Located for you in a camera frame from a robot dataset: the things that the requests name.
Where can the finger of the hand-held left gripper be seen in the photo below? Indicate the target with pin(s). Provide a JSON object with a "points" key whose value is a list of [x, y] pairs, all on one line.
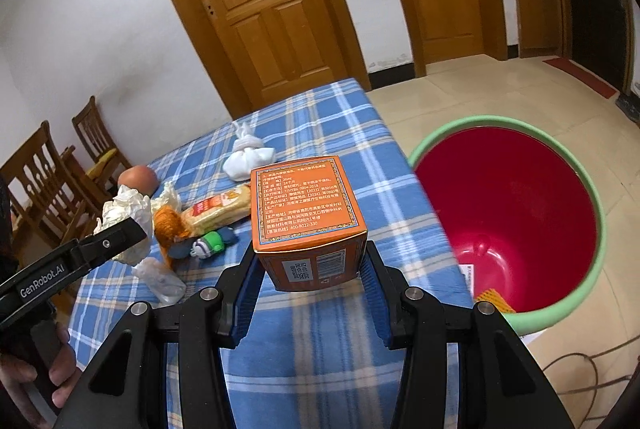
{"points": [[110, 244]]}

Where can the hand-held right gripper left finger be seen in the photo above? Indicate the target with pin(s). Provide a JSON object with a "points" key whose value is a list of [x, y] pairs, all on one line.
{"points": [[245, 299]]}

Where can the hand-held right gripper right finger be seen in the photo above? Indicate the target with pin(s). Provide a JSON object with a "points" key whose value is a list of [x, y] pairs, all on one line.
{"points": [[375, 304]]}

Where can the white tissue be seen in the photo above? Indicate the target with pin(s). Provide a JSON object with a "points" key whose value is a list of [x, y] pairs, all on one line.
{"points": [[130, 204]]}

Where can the orange printed cardboard box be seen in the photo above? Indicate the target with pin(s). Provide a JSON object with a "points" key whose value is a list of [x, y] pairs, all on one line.
{"points": [[300, 199]]}

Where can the red bucket with green rim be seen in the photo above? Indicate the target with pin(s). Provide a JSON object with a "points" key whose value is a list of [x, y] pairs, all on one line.
{"points": [[500, 189]]}

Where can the person's left hand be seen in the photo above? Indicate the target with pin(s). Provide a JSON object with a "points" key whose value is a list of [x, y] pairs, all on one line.
{"points": [[62, 369]]}

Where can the crumpled clear plastic wrap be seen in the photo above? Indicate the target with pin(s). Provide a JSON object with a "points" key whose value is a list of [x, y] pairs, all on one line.
{"points": [[160, 281]]}

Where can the orange fruit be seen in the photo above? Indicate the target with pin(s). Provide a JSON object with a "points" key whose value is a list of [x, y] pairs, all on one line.
{"points": [[137, 179]]}

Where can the white paper scrap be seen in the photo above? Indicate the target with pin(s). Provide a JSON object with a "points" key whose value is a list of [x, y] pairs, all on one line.
{"points": [[169, 196]]}

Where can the yellow red noodle packet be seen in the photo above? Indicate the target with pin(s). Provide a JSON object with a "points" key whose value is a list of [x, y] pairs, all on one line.
{"points": [[220, 209]]}

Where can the white paper slip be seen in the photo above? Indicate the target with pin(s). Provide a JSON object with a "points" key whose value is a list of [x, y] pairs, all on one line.
{"points": [[470, 281]]}

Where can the wooden chair with yellow cushion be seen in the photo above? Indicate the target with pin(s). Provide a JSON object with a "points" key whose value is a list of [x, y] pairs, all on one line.
{"points": [[92, 134]]}

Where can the orange flat packet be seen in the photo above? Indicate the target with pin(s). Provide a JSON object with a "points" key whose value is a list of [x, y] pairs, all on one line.
{"points": [[495, 301]]}

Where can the white cloth bundle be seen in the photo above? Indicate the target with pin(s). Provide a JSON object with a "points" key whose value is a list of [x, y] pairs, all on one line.
{"points": [[250, 161]]}

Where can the blue plaid tablecloth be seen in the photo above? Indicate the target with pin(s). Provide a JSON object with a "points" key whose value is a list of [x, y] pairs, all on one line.
{"points": [[325, 124]]}

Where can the red door mat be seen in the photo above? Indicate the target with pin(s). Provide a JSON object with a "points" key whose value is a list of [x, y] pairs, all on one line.
{"points": [[580, 76]]}

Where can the dark clutter pile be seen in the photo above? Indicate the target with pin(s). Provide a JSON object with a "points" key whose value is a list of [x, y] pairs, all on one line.
{"points": [[629, 109]]}

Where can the low wooden wall panel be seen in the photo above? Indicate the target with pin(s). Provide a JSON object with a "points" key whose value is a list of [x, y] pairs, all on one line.
{"points": [[537, 9]]}

